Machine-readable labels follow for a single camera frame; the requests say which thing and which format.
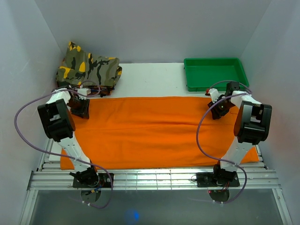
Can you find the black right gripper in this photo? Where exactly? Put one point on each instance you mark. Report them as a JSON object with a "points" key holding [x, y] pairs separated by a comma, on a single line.
{"points": [[216, 114]]}

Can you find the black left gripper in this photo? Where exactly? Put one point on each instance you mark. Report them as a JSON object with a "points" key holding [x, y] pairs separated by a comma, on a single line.
{"points": [[83, 111]]}

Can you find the orange trousers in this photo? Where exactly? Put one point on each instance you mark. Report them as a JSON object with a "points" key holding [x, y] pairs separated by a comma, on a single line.
{"points": [[153, 132]]}

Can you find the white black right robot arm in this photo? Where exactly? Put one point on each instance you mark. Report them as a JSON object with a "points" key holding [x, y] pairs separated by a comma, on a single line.
{"points": [[251, 127]]}

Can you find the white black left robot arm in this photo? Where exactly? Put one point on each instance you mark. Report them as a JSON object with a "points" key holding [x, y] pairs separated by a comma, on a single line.
{"points": [[58, 124]]}

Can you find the stack of folded trousers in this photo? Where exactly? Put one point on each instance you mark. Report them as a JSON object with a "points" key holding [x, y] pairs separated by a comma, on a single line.
{"points": [[92, 90]]}

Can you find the camouflage folded trousers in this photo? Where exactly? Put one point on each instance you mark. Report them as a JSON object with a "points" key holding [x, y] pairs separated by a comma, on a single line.
{"points": [[84, 68]]}

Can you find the green plastic tray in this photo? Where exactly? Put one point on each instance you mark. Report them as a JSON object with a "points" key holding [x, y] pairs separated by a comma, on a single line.
{"points": [[201, 73]]}

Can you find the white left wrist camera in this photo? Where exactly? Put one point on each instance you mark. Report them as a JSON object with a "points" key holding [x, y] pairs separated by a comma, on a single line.
{"points": [[83, 92]]}

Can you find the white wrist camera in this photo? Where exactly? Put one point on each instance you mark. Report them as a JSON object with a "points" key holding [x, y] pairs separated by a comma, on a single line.
{"points": [[213, 94], [83, 92]]}

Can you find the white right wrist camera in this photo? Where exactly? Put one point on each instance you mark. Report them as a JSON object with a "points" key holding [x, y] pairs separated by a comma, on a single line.
{"points": [[213, 94]]}

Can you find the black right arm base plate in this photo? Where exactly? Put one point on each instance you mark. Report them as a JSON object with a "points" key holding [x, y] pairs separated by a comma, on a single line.
{"points": [[209, 179]]}

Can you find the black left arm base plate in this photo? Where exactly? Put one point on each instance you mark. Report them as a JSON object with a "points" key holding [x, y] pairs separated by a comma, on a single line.
{"points": [[103, 181]]}

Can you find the aluminium table frame rail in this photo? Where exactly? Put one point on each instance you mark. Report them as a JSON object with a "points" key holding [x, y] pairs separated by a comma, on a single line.
{"points": [[254, 174]]}

